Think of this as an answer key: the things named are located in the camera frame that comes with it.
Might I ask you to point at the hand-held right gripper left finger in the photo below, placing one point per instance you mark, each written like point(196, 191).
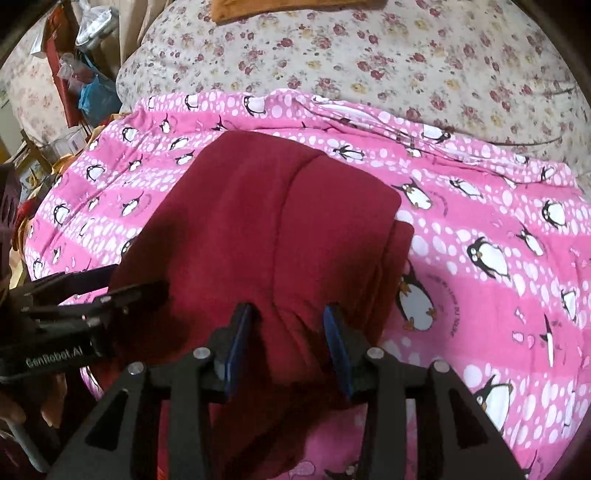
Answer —
point(238, 341)

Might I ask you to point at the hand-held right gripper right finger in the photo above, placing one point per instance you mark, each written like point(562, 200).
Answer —
point(337, 350)

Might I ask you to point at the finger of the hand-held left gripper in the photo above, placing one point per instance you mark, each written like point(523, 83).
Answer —
point(78, 279)
point(124, 297)

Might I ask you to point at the dark red garment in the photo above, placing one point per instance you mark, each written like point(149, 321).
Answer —
point(277, 230)

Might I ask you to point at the person's left hand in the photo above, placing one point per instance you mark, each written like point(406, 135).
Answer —
point(51, 399)

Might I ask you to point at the grey metal tube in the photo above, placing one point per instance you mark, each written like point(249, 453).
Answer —
point(28, 447)

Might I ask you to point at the dark ribbed plastic basket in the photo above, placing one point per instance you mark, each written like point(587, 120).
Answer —
point(10, 198)

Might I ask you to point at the clear plastic box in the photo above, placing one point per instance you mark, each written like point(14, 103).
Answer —
point(64, 145)

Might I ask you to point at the pink penguin print blanket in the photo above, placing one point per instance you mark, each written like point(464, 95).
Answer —
point(485, 300)

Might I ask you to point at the red shelf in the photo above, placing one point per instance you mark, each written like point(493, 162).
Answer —
point(62, 64)

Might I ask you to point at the silver plastic bag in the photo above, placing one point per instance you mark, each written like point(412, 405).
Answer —
point(96, 23)

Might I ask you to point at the floral quilt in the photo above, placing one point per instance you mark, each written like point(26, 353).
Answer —
point(415, 60)

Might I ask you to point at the orange cloth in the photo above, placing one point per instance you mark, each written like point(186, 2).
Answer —
point(286, 10)

